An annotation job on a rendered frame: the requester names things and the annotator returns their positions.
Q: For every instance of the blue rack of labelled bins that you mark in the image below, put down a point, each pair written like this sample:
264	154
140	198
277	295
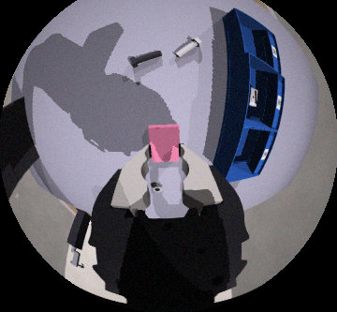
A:
247	130

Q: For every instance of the pink rectangular block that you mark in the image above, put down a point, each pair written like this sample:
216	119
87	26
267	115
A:
164	141

